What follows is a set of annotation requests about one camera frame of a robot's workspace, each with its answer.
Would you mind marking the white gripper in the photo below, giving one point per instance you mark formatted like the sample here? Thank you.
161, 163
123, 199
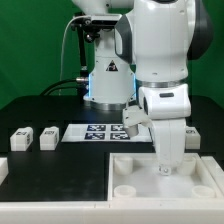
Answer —
167, 109

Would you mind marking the white square tabletop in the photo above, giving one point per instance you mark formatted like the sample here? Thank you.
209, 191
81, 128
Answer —
137, 175

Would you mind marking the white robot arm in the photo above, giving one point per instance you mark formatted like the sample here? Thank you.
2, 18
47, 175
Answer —
141, 52

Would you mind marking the white front fence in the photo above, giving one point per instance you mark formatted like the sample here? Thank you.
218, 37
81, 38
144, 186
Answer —
191, 211

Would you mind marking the white right fence piece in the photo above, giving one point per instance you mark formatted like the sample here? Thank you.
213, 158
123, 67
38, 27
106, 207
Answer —
215, 170

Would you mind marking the white fence piece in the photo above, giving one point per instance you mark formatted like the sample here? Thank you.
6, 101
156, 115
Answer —
215, 170
3, 169

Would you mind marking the white sheet with tags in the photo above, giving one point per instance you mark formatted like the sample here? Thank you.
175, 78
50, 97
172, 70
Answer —
103, 133

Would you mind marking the white left fence piece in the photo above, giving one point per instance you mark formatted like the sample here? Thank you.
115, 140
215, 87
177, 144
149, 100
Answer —
3, 169

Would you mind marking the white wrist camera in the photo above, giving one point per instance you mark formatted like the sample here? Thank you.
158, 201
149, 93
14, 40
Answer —
132, 116

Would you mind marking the black camera on stand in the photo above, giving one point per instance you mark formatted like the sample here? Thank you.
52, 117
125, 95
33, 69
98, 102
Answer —
93, 24

